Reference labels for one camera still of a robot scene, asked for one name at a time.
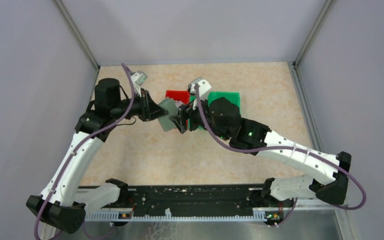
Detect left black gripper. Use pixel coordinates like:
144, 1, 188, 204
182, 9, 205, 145
111, 87, 168, 121

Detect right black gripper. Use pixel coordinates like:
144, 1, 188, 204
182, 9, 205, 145
169, 92, 230, 141

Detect grey-green card holder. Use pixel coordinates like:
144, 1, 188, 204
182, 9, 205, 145
158, 97, 178, 132

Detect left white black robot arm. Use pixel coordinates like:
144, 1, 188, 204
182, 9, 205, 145
26, 78, 168, 239

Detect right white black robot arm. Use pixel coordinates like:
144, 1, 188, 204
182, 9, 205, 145
168, 97, 351, 206

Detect white cards in red bin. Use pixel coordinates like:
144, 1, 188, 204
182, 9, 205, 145
174, 100, 187, 111

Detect red plastic bin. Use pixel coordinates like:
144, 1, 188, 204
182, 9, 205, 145
164, 90, 191, 128

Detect middle green plastic bin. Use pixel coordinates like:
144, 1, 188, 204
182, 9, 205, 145
189, 96, 205, 131

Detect green plastic bin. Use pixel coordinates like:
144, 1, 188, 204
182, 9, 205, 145
189, 96, 205, 131
208, 91, 241, 113

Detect right green plastic bin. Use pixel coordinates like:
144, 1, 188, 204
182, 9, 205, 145
208, 91, 241, 113

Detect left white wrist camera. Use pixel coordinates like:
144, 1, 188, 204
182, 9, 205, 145
130, 71, 148, 89

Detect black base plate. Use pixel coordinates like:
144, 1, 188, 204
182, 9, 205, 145
104, 184, 293, 217

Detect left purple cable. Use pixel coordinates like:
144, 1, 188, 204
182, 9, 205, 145
32, 62, 140, 240

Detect purple cable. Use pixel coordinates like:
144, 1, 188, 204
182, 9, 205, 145
193, 84, 367, 228
32, 62, 140, 240

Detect left corner aluminium post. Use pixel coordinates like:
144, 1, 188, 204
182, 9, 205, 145
52, 0, 100, 71

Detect corner aluminium post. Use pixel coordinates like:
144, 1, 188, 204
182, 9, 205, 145
52, 0, 100, 71
293, 0, 337, 69

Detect white toothed cable duct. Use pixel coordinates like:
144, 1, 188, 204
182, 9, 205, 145
84, 208, 268, 223

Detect right side aluminium rail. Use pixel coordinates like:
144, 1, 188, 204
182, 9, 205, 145
287, 61, 330, 153

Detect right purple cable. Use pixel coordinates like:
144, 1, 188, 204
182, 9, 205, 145
193, 84, 367, 228

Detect aluminium frame rail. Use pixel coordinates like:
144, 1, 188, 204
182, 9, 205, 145
47, 187, 349, 213

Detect right corner aluminium post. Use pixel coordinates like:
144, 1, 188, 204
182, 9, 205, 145
293, 0, 337, 69

